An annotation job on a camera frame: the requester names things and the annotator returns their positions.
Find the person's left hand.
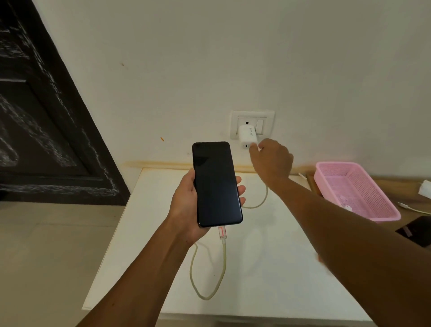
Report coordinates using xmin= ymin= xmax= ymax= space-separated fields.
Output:
xmin=167 ymin=167 xmax=246 ymax=247

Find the person's right hand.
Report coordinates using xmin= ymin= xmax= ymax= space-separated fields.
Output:
xmin=248 ymin=138 xmax=294 ymax=194

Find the white charger adapter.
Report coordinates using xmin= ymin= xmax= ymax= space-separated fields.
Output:
xmin=237 ymin=124 xmax=260 ymax=150

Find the black smartphone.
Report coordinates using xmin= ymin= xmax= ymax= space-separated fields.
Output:
xmin=192 ymin=141 xmax=244 ymax=228

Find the white charging cable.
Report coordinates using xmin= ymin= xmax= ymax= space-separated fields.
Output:
xmin=189 ymin=146 xmax=269 ymax=301

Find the person's right forearm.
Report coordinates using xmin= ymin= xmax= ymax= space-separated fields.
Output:
xmin=269 ymin=177 xmax=431 ymax=327

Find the person's left forearm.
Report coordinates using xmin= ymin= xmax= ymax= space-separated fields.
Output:
xmin=75 ymin=215 xmax=202 ymax=327

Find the pink plastic basket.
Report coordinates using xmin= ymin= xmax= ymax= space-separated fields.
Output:
xmin=313 ymin=161 xmax=402 ymax=224

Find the brown wooden board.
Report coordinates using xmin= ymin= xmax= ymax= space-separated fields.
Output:
xmin=305 ymin=175 xmax=431 ymax=250

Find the black power bank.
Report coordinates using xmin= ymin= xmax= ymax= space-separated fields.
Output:
xmin=395 ymin=215 xmax=431 ymax=248

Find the black carved door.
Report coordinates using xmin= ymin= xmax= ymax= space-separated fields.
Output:
xmin=0 ymin=0 xmax=131 ymax=206

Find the white wall socket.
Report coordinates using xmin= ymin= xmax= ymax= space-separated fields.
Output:
xmin=229 ymin=110 xmax=276 ymax=141

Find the thin white loose cable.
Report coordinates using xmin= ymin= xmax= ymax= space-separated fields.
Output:
xmin=397 ymin=201 xmax=431 ymax=216

